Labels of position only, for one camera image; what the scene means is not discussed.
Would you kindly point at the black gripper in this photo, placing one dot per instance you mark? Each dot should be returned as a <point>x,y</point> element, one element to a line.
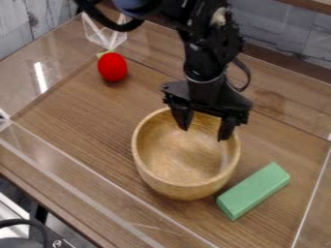
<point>211,97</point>

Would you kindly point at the brown wooden bowl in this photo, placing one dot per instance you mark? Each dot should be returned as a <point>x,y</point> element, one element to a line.
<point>186,165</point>

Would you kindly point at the green rectangular block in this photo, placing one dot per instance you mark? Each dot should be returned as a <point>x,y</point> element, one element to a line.
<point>253,190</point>

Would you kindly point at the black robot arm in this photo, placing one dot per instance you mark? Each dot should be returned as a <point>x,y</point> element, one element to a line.
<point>212,43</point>

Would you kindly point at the red plush strawberry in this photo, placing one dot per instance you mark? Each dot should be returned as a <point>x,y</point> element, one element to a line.
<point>112,66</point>

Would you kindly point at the clear acrylic corner bracket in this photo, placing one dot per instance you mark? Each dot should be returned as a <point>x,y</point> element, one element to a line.
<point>102,36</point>

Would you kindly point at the black table leg frame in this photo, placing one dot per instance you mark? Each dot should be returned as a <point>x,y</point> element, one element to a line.
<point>55,234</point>

